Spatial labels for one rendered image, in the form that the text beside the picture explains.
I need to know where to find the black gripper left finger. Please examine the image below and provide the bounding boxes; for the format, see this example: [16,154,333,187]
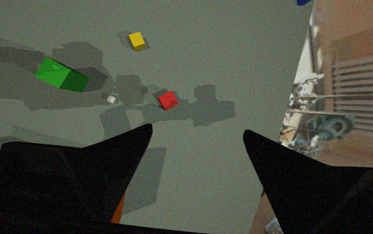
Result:
[1,123,153,222]

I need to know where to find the yellow block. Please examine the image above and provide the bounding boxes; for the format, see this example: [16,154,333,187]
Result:
[129,32,146,51]

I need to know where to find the blue cube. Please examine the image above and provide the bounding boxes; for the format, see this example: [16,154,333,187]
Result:
[297,0,311,6]

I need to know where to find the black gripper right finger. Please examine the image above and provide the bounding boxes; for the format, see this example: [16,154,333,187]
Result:
[242,130,373,234]

